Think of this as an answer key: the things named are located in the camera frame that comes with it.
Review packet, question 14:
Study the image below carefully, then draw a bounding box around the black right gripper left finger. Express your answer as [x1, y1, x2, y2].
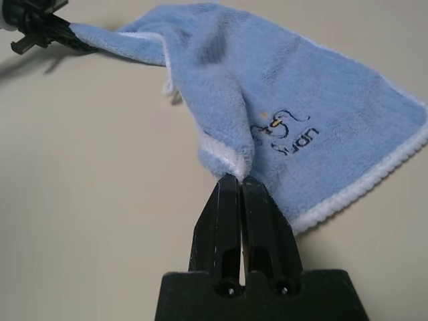
[187, 175, 242, 285]

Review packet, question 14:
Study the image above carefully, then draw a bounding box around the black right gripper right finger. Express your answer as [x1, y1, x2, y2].
[241, 177, 304, 285]

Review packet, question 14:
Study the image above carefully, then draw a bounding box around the light blue terry towel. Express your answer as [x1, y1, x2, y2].
[68, 2, 428, 233]

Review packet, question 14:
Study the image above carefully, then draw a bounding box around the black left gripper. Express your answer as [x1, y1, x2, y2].
[5, 0, 98, 55]

